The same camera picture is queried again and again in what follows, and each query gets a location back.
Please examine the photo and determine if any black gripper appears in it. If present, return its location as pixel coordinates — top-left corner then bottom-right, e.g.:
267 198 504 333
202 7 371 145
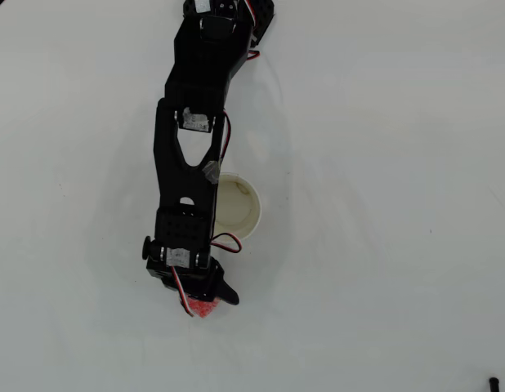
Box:
146 260 240 307

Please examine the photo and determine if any red foam cube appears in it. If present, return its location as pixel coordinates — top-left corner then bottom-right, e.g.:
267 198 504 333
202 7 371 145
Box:
185 299 220 319

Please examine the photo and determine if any black five-joint robot arm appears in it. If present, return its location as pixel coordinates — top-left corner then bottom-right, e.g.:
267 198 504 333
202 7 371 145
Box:
140 0 278 273

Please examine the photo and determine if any white paper cup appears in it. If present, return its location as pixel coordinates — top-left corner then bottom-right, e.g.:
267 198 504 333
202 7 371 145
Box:
213 172 262 242

